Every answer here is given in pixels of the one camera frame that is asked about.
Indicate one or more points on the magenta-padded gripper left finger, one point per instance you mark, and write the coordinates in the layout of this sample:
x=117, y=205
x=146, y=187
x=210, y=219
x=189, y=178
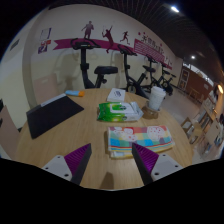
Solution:
x=77, y=160

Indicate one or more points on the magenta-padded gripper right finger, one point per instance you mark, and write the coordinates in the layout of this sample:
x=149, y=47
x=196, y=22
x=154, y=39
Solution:
x=146, y=160

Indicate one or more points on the colourful checked towel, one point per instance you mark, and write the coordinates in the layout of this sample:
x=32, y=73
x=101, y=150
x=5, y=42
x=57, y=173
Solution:
x=140, y=137

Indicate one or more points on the green wet wipes pack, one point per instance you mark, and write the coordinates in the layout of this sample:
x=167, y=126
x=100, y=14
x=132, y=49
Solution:
x=118, y=112

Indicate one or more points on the white lidded paper cup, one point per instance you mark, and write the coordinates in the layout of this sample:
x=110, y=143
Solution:
x=156, y=98

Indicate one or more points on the blue and orange tube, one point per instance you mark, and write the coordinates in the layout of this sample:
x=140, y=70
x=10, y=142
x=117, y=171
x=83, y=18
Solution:
x=75, y=93

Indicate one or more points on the group of wooden chairs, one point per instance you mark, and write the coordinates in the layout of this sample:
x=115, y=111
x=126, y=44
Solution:
x=206, y=130

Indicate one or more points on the white flat box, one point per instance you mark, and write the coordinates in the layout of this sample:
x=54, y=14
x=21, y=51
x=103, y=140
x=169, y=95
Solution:
x=116, y=95

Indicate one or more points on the wooden chair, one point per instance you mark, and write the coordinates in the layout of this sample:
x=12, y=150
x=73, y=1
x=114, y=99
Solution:
x=46, y=89
x=7, y=133

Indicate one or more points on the row of black exercise bikes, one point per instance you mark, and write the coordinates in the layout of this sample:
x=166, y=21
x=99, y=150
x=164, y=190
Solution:
x=85, y=66

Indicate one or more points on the ceiling lights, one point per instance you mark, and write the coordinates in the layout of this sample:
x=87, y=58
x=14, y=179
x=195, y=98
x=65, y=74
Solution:
x=174, y=9

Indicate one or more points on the purple and orange wall poster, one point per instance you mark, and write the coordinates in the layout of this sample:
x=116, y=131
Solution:
x=44, y=47

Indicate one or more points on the white and blue wall poster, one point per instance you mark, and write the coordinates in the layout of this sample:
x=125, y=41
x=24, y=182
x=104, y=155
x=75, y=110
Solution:
x=45, y=33

